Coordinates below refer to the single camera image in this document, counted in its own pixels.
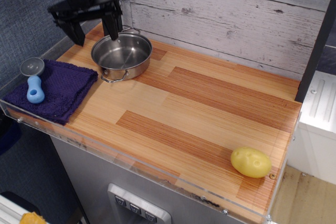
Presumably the white aluminium side unit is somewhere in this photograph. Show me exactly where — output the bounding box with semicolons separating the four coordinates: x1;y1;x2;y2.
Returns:
287;71;335;184

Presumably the stainless steel pot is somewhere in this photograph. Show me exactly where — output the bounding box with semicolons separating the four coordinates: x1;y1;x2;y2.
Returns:
91;28;153;83

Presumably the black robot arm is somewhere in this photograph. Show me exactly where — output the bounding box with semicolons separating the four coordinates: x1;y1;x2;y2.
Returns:
48;0;122;46

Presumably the clear acrylic edge guard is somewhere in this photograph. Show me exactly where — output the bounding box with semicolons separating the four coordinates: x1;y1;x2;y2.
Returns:
1;95;300;223

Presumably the yellow object at corner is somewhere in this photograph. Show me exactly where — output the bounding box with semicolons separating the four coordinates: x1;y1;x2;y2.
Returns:
19;212;47;224

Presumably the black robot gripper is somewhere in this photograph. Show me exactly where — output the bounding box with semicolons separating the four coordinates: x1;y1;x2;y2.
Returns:
47;0;122;46

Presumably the dark right shelf post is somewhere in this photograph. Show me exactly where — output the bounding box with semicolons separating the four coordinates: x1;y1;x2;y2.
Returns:
295;0;335;103

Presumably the purple folded cloth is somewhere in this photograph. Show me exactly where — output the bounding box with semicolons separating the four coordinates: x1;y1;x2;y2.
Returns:
3;59;98;125

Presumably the yellow toy potato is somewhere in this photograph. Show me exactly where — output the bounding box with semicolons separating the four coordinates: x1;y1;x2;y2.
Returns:
230;147;272;178

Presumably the white rail bottom left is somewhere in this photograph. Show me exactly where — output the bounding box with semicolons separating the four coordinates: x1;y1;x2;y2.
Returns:
0;196;28;224

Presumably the silver toy fridge cabinet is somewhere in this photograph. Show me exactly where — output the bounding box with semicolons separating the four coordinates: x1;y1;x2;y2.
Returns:
51;137;240;223

